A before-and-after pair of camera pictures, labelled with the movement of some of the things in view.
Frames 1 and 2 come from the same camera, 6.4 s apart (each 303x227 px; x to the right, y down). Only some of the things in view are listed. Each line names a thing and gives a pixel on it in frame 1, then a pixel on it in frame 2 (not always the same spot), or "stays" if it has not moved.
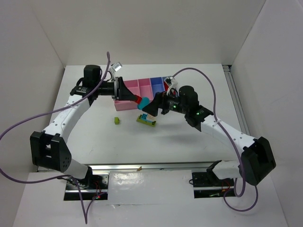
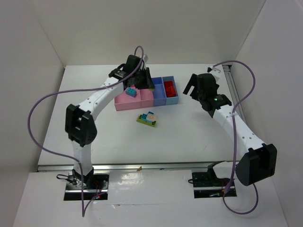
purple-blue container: (157, 85) stays
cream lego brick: (150, 117) stays
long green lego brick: (146, 122) stays
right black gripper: (161, 103) to (194, 85)
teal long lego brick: (144, 117) stays
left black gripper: (117, 88) to (144, 79)
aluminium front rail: (166, 167) stays
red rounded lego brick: (138, 99) to (167, 84)
